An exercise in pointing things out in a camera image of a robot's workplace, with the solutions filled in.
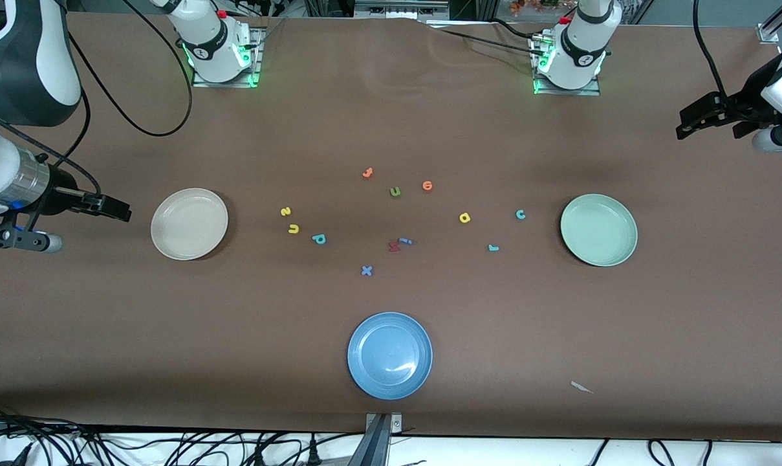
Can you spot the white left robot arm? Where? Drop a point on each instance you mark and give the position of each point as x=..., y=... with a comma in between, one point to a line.
x=581, y=45

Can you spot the blue plate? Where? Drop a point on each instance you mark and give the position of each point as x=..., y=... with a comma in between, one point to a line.
x=389, y=356

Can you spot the white paper scrap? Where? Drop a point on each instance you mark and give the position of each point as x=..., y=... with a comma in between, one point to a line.
x=581, y=387

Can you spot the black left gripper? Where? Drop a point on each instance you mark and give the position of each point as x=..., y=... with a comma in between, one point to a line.
x=744, y=108

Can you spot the brown table cover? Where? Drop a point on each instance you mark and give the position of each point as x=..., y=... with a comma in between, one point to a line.
x=106, y=323

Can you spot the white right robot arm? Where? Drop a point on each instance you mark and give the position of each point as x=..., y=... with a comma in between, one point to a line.
x=28, y=65

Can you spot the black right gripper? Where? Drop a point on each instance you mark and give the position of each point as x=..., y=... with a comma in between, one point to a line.
x=61, y=192

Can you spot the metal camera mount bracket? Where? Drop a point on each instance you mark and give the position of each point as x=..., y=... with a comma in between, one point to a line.
x=381, y=446

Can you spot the aluminium frame beam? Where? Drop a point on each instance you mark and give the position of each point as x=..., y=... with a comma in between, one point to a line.
x=400, y=8

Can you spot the orange decorative object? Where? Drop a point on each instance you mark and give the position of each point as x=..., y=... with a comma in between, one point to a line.
x=533, y=5

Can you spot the light green plate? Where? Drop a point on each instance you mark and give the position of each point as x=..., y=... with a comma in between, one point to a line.
x=599, y=230

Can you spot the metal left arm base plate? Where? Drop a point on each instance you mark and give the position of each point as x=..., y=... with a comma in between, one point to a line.
x=591, y=90

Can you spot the beige plate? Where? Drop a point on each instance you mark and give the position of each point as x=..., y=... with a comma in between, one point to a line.
x=189, y=224

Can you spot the metal corner bracket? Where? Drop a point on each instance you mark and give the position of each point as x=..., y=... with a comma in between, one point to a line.
x=768, y=33

